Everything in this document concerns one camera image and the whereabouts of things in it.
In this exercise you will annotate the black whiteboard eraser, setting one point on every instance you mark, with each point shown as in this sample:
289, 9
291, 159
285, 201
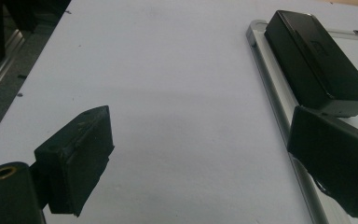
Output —
317, 62

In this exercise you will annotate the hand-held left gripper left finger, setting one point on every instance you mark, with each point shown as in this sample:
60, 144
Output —
74, 161

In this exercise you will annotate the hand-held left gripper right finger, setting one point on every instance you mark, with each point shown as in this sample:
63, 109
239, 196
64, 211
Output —
338, 158

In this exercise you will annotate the metal floor rail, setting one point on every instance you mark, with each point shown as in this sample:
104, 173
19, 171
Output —
0, 71

